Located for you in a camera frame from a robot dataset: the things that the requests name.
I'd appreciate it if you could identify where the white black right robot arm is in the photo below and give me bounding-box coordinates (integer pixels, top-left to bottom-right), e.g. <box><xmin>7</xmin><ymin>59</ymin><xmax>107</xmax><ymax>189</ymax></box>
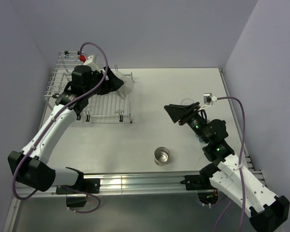
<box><xmin>164</xmin><ymin>102</ymin><xmax>290</xmax><ymax>232</ymax></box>

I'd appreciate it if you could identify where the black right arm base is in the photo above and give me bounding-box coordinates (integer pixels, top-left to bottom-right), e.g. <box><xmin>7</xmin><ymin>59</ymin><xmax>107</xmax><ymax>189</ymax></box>
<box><xmin>180</xmin><ymin>172</ymin><xmax>215</xmax><ymax>191</ymax></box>

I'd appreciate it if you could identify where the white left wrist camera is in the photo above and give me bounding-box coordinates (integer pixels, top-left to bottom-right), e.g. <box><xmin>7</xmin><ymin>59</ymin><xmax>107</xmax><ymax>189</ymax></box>
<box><xmin>79</xmin><ymin>54</ymin><xmax>100</xmax><ymax>71</ymax></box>

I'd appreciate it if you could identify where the metal wire dish rack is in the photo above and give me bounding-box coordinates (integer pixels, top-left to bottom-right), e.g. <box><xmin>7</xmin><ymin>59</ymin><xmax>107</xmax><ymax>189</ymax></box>
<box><xmin>43</xmin><ymin>50</ymin><xmax>133</xmax><ymax>123</ymax></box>

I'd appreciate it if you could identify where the stainless steel cup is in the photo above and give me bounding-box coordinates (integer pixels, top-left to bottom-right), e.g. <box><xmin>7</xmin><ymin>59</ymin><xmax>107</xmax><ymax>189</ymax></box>
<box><xmin>154</xmin><ymin>146</ymin><xmax>170</xmax><ymax>166</ymax></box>

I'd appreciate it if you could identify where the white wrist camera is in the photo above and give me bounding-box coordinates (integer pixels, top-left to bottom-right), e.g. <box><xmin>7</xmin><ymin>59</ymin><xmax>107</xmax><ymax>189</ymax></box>
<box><xmin>79</xmin><ymin>54</ymin><xmax>100</xmax><ymax>71</ymax></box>
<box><xmin>200</xmin><ymin>93</ymin><xmax>218</xmax><ymax>110</ymax></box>

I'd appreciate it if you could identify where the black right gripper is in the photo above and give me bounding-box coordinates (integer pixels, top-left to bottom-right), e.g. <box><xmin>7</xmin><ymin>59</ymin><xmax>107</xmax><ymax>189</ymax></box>
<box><xmin>164</xmin><ymin>101</ymin><xmax>210</xmax><ymax>144</ymax></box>

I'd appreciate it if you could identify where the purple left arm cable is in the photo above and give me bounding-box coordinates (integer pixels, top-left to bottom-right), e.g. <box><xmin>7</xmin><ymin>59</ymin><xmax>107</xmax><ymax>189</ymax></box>
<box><xmin>12</xmin><ymin>42</ymin><xmax>109</xmax><ymax>214</ymax></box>

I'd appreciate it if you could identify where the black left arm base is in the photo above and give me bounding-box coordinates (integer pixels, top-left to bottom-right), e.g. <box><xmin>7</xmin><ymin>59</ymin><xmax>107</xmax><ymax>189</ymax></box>
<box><xmin>56</xmin><ymin>178</ymin><xmax>101</xmax><ymax>195</ymax></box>

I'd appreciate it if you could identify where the clear plastic cup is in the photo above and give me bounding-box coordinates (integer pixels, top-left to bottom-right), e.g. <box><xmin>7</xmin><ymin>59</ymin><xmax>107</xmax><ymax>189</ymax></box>
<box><xmin>180</xmin><ymin>98</ymin><xmax>195</xmax><ymax>106</ymax></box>

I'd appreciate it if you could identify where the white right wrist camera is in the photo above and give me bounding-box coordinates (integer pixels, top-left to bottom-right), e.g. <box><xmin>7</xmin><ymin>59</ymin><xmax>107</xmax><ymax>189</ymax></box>
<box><xmin>200</xmin><ymin>93</ymin><xmax>218</xmax><ymax>110</ymax></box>

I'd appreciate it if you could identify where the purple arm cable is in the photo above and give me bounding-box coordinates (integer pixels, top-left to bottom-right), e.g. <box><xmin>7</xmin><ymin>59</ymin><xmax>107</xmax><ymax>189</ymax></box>
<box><xmin>12</xmin><ymin>42</ymin><xmax>109</xmax><ymax>214</ymax></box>
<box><xmin>212</xmin><ymin>96</ymin><xmax>246</xmax><ymax>232</ymax></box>

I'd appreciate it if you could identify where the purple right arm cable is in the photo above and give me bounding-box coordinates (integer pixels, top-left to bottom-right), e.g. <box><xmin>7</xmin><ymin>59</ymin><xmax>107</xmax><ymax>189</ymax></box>
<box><xmin>212</xmin><ymin>96</ymin><xmax>246</xmax><ymax>232</ymax></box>

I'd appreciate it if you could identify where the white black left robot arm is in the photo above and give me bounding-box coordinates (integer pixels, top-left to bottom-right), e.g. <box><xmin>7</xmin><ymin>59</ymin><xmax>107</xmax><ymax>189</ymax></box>
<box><xmin>8</xmin><ymin>65</ymin><xmax>134</xmax><ymax>200</ymax></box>

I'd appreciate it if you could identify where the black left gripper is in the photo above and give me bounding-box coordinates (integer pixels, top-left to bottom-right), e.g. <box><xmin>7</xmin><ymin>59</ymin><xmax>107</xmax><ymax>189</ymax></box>
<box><xmin>84</xmin><ymin>66</ymin><xmax>123</xmax><ymax>98</ymax></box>

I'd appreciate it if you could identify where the aluminium frame rail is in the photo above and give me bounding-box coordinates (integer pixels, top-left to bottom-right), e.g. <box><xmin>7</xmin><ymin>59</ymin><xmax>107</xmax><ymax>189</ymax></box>
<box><xmin>13</xmin><ymin>169</ymin><xmax>212</xmax><ymax>200</ymax></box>

